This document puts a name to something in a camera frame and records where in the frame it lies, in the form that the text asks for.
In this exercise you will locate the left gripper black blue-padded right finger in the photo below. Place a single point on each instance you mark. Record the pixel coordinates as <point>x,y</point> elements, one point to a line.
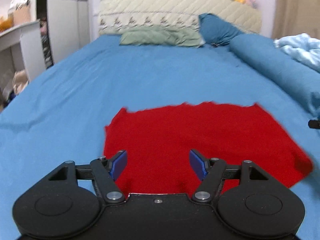
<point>223,183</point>

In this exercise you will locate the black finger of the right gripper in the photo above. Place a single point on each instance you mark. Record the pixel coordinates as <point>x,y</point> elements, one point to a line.
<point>314,124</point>

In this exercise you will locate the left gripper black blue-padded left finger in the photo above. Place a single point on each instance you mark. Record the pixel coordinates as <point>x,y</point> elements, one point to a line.
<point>102,172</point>

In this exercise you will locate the red cloth garment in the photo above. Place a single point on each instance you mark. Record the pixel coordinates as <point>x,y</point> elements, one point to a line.
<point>158,141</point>

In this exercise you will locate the blue rolled duvet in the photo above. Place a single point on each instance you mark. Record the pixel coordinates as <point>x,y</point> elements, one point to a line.
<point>294,78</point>

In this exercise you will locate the blue bed sheet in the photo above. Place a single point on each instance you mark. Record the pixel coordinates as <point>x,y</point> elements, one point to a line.
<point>61,115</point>

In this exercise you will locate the light blue blanket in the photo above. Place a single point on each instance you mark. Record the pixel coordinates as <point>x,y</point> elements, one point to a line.
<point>302,48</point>

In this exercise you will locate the beige curtain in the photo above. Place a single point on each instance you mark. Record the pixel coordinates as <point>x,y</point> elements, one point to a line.
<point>293,17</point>

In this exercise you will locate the beige plush under desk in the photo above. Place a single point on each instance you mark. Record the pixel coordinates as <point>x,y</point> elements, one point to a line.
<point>20,81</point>

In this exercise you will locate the dark blue pillow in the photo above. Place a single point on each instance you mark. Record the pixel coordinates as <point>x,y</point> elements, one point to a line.
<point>216,31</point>

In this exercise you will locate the light pink plush toy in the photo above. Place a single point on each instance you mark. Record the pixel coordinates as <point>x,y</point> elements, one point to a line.
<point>251,3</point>

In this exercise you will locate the green pillow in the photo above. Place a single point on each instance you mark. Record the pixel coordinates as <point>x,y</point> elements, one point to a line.
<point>164,36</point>

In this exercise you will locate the white desk shelf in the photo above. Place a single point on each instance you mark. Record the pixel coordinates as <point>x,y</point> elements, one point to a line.
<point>21,49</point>

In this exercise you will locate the white grey wardrobe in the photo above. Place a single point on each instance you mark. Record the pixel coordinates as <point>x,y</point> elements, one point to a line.
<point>66,27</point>

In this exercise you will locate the cream quilted headboard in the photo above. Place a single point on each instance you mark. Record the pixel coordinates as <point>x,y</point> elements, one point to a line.
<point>117,16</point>

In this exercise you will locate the striped box on desk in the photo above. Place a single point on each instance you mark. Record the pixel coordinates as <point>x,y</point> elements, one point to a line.
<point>22,14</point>

